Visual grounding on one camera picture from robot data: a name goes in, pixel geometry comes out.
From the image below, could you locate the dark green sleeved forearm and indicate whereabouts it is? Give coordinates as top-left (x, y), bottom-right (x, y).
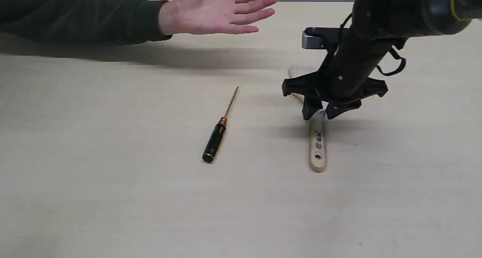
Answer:
top-left (0, 0), bottom-right (171, 45)

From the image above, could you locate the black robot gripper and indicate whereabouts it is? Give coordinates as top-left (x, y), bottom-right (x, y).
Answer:
top-left (282, 33), bottom-right (389, 121)

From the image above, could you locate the wooden paint brush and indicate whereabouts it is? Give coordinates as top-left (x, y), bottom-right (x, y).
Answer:
top-left (288, 65), bottom-right (327, 173)

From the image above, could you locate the black gold handled screwdriver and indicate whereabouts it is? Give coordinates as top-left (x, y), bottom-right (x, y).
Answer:
top-left (202, 86), bottom-right (239, 163)

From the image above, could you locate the open bare human hand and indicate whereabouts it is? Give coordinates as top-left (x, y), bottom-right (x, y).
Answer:
top-left (158, 0), bottom-right (279, 35)

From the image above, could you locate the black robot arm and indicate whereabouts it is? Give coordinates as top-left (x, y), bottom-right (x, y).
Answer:
top-left (282, 0), bottom-right (482, 121)

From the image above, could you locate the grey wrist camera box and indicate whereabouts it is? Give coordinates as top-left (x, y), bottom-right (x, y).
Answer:
top-left (301, 27), bottom-right (349, 50)

